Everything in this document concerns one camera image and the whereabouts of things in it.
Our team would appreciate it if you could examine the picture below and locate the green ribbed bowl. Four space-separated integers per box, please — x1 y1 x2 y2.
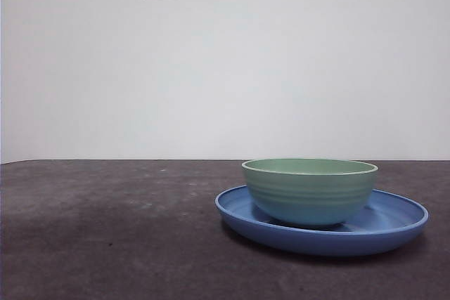
241 158 379 229

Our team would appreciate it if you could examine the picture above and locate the blue round plate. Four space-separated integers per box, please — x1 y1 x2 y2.
214 185 430 257

